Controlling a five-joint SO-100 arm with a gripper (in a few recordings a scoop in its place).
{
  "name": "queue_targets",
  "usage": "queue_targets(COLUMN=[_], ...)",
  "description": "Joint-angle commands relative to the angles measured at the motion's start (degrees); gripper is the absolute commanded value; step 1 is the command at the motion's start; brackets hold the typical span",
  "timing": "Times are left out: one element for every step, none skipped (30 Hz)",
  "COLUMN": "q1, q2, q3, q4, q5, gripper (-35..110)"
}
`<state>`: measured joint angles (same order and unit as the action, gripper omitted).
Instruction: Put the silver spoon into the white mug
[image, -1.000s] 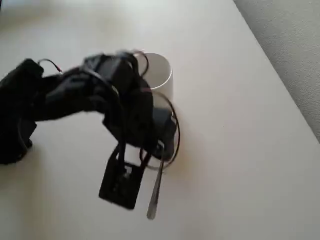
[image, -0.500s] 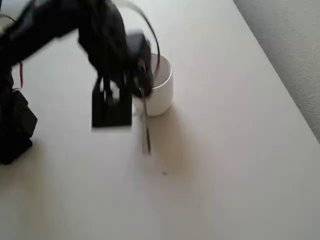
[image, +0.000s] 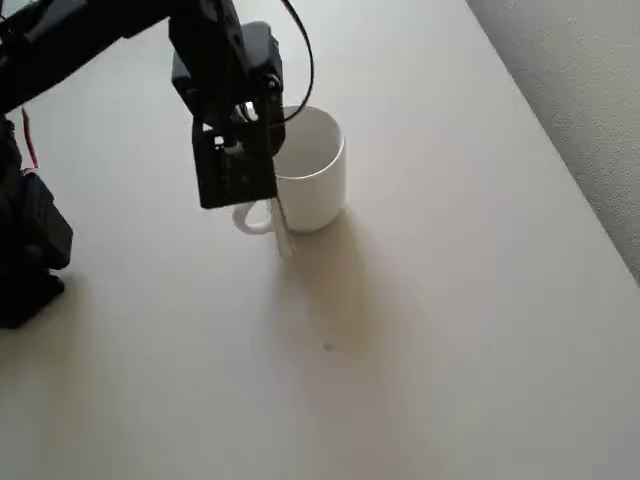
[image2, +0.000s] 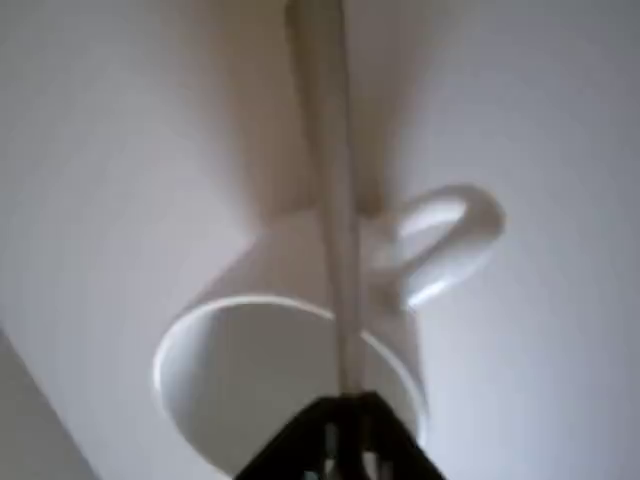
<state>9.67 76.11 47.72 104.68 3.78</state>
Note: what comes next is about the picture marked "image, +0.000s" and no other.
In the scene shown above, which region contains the silver metal spoon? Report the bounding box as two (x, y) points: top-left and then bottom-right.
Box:
(272, 197), (297, 260)

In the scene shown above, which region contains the white ceramic mug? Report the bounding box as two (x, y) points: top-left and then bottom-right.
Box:
(232, 103), (347, 236)

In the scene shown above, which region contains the black camera mount box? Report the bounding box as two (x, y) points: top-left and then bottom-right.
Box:
(191, 117), (279, 210)

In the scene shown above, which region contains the black camera cable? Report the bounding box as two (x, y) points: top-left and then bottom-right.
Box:
(279, 0), (316, 124)

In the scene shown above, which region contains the red black servo wire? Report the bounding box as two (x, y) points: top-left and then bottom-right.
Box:
(20, 107), (41, 176)

